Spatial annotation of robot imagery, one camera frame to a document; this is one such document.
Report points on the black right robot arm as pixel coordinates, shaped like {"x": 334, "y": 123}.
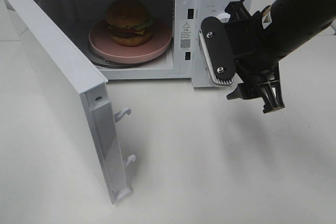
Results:
{"x": 301, "y": 20}

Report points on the white microwave oven body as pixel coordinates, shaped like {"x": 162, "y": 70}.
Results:
{"x": 76, "y": 18}

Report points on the white microwave door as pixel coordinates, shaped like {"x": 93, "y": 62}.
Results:
{"x": 77, "y": 93}

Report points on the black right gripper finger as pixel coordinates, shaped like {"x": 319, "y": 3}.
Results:
{"x": 265, "y": 85}
{"x": 238, "y": 12}

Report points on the burger with sesame bun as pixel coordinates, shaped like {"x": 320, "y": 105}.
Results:
{"x": 129, "y": 22}

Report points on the upper white power knob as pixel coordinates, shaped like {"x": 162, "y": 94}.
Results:
{"x": 223, "y": 17}

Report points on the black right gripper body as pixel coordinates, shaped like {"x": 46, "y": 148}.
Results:
{"x": 255, "y": 44}

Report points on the glass microwave turntable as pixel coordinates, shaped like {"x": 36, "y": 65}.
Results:
{"x": 164, "y": 61}

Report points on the pink round plate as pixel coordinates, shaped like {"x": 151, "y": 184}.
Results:
{"x": 104, "y": 46}

